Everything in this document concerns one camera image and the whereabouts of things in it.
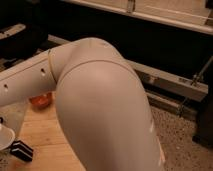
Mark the white ceramic cup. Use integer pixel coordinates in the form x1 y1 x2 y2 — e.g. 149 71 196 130
0 124 15 151

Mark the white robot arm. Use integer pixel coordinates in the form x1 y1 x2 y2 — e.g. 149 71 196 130
0 37 165 171

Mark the black white eraser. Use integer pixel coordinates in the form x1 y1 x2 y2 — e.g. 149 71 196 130
10 140 34 162

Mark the red bowl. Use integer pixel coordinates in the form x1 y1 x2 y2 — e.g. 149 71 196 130
29 92 52 109

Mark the wooden board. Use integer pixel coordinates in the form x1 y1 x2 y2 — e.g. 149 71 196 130
7 99 88 171

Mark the black office chair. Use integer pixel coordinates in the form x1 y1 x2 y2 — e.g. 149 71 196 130
0 0 48 59

